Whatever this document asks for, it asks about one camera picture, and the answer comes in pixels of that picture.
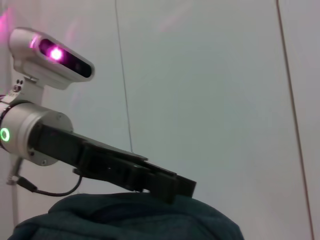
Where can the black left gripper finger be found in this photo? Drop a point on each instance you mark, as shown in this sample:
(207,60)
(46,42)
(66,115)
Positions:
(157,186)
(180,182)

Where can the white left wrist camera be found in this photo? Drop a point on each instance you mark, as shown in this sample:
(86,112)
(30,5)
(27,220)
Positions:
(50,60)

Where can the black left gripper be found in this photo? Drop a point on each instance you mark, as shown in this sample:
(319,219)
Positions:
(82,152)

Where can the dark teal fabric bag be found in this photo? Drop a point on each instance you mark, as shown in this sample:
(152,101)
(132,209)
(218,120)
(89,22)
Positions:
(130,217)

